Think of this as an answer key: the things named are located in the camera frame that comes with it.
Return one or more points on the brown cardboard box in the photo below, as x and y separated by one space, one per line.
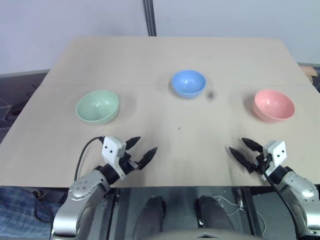
310 71

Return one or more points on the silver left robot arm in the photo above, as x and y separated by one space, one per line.
82 186

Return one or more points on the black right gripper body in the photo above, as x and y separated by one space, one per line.
261 161

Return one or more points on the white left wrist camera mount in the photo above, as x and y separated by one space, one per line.
111 152

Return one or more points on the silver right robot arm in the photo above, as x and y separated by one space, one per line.
300 186

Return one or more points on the red bowl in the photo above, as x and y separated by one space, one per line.
273 106

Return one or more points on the green bowl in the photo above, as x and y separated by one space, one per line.
88 113

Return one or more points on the blue bowl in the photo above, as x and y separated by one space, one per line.
188 82

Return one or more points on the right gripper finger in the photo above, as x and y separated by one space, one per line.
241 157
252 145

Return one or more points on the blue plaid cloth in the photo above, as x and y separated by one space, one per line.
17 212

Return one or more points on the dark vertical wall post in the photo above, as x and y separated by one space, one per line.
149 17

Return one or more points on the small dark blot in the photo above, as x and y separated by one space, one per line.
211 95

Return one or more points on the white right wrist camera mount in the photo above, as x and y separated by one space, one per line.
278 152

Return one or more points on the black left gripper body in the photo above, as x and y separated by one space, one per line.
125 163

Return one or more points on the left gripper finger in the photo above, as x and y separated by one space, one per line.
132 143
148 157

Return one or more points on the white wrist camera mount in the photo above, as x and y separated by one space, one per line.
111 152
278 152

